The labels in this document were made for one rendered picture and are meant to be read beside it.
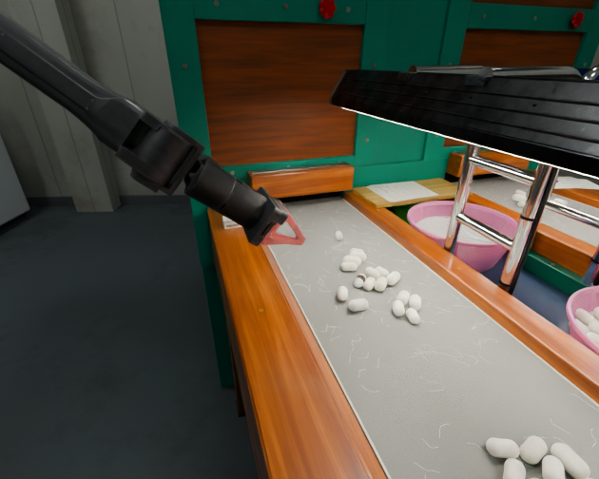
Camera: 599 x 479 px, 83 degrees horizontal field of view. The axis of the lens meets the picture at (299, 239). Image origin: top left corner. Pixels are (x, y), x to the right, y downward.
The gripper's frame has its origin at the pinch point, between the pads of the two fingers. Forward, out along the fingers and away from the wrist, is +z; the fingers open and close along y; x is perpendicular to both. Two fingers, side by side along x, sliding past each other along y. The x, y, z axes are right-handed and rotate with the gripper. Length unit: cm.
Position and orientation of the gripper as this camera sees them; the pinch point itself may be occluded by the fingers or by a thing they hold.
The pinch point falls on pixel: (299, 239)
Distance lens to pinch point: 56.3
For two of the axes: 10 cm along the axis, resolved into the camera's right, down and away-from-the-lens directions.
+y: -3.0, -4.4, 8.5
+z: 7.4, 4.5, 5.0
